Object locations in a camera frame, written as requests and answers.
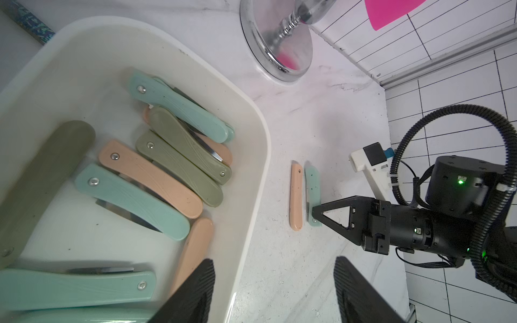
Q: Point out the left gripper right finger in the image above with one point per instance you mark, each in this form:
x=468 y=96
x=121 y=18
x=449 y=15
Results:
x=358 y=301

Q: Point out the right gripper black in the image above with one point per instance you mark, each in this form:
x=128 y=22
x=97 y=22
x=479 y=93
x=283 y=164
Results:
x=458 y=192

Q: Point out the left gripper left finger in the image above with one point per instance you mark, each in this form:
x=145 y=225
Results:
x=192 y=300

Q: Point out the mint folding fruit knife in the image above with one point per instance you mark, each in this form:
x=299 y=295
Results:
x=313 y=193

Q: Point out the peach folding fruit knife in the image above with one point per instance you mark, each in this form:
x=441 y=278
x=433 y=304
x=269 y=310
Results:
x=295 y=198

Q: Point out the peach knife lower in box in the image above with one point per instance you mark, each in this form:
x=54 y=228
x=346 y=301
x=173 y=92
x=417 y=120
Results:
x=194 y=251

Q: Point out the peach knife in box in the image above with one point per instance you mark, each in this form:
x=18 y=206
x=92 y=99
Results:
x=120 y=158
x=194 y=251

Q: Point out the mint knife in box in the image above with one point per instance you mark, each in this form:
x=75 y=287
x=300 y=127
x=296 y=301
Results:
x=156 y=93
x=23 y=290
x=102 y=184

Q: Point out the white plastic storage box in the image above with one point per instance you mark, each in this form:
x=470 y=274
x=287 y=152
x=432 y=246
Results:
x=79 y=75

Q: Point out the mint knife bottom in box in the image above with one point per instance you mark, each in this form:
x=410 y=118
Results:
x=23 y=290

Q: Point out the large olive knife in box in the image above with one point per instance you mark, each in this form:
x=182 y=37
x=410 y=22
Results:
x=37 y=186

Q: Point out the mint knife top in box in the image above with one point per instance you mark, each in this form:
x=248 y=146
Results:
x=156 y=93

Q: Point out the chrome cup holder stand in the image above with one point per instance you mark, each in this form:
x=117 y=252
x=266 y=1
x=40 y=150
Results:
x=278 y=34

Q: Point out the pink plastic wine glass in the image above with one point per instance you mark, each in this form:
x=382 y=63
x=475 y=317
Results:
x=383 y=12

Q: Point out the small patterned dish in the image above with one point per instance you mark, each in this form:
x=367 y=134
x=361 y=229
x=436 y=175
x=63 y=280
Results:
x=27 y=21

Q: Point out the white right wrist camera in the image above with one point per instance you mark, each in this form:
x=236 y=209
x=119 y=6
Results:
x=374 y=162

